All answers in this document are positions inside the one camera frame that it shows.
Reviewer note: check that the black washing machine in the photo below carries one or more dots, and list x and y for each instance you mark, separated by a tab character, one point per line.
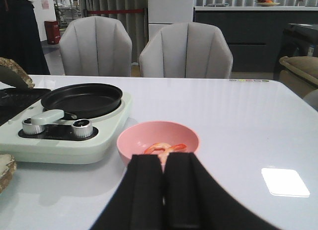
297	40

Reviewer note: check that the right grey chair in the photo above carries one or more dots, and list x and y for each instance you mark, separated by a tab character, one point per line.
187	50

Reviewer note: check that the white cabinet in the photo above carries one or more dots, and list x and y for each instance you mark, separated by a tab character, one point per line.
164	12

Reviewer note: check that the right silver knob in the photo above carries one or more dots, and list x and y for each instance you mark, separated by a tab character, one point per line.
82	128

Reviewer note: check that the red barrier belt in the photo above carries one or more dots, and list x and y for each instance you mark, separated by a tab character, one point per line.
123	11

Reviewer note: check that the dark counter cabinet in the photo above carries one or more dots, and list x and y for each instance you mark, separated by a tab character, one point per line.
254	33

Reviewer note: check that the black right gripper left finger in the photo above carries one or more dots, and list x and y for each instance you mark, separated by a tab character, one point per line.
137	204

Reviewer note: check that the left grey chair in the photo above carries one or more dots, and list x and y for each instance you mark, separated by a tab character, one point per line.
96	46

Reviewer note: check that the left silver knob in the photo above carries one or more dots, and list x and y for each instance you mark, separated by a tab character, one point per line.
31	129

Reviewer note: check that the beige sofa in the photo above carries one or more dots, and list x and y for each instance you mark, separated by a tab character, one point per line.
299	74

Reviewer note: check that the black frying pan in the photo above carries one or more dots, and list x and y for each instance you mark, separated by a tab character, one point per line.
82	101

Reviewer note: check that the grey curtain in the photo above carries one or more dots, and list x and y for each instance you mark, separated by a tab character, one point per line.
136	24

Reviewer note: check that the person in dark skirt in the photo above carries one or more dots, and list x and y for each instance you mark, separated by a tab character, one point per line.
19	36

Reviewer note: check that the bread slice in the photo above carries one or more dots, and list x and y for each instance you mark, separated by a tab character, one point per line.
11	73
7	168

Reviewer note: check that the pink bowl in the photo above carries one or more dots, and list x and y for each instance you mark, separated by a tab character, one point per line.
139	137

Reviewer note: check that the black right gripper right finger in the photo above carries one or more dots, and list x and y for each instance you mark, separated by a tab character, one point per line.
194	200

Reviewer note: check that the red bin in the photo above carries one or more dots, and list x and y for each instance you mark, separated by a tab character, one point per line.
52	31

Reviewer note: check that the green breakfast maker base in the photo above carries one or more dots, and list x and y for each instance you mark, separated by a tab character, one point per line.
57	143

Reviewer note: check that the fruit plate on counter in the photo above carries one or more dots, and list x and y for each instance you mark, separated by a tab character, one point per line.
266	3

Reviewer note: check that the silver knob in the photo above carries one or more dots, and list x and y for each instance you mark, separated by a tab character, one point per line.
31	129
82	128

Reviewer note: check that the orange shrimp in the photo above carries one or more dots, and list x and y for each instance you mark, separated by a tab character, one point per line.
164	150

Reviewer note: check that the grey chair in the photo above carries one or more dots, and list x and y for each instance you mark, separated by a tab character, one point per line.
96	46
187	50

